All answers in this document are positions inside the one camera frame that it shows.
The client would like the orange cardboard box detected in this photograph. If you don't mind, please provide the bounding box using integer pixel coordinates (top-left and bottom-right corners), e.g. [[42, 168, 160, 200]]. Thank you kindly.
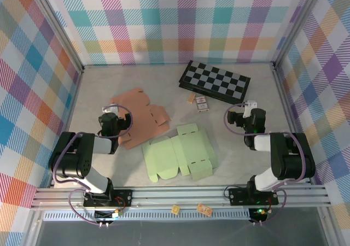
[[109, 87, 172, 150]]

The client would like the green paper box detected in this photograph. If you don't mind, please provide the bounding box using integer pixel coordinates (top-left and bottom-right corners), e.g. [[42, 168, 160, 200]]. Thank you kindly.
[[141, 123, 219, 183]]

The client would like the playing card box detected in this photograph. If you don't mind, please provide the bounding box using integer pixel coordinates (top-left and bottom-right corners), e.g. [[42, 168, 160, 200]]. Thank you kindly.
[[195, 95, 211, 113]]

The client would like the black folding chessboard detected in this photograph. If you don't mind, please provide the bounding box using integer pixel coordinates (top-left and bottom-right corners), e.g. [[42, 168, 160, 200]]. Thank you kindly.
[[178, 60, 252, 104]]

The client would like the black connector board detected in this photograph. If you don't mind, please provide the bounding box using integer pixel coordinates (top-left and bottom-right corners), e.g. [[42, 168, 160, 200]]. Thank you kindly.
[[249, 207, 268, 222], [94, 209, 123, 222]]

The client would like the small orange card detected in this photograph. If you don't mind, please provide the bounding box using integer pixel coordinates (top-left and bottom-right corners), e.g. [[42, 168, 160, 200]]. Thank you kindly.
[[196, 203, 213, 217]]

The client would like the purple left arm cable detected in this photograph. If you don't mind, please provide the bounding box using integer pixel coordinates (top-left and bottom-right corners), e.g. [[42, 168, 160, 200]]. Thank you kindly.
[[51, 103, 135, 226]]

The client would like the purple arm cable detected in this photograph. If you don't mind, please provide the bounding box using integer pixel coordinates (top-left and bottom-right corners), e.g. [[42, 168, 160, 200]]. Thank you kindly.
[[51, 103, 135, 226], [223, 103, 306, 225]]

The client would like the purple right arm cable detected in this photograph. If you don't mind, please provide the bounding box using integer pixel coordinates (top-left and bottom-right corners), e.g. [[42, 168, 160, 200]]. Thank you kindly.
[[223, 103, 306, 225]]

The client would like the aluminium side rail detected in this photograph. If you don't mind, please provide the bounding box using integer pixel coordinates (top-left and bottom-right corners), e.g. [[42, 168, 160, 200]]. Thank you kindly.
[[269, 62, 313, 185], [48, 65, 85, 189]]

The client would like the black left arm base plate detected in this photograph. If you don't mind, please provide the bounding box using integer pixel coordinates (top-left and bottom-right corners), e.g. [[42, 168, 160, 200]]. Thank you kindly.
[[83, 189, 133, 208]]

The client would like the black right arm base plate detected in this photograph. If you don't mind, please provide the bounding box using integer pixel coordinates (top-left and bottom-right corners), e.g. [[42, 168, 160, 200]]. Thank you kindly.
[[228, 187, 279, 206]]

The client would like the aluminium rail beam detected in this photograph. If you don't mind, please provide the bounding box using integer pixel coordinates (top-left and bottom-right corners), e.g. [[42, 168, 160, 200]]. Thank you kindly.
[[30, 184, 333, 210]]

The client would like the aluminium frame post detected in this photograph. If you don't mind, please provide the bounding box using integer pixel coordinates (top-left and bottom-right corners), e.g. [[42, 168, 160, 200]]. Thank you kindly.
[[27, 0, 85, 74], [272, 0, 328, 71]]

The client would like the slotted grey cable duct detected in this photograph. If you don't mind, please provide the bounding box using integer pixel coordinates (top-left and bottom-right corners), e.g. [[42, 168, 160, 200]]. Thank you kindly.
[[43, 209, 267, 221]]

